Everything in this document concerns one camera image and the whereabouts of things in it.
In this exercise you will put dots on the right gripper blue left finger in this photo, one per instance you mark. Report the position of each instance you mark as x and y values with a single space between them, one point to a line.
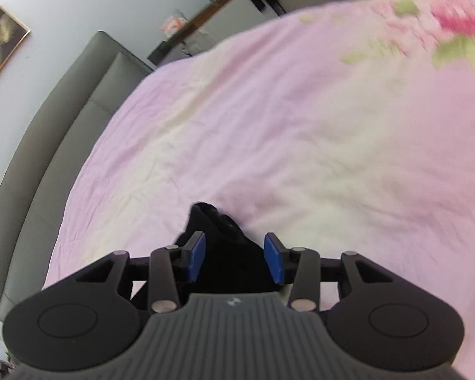
172 272

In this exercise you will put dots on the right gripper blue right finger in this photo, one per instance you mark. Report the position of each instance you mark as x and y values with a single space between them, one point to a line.
298 267

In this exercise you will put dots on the black velvet pants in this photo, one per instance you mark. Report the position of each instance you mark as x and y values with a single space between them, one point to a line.
233 263

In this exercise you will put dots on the pink floral bed cover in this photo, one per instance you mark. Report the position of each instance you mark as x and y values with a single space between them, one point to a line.
346 126

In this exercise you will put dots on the grey upholstered headboard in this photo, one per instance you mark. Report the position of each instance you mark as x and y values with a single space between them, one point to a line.
54 148

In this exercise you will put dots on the right wooden nightstand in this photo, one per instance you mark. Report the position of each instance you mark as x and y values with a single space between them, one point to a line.
218 21

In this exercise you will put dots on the pink tissue box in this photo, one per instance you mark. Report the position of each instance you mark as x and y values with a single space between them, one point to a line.
173 24

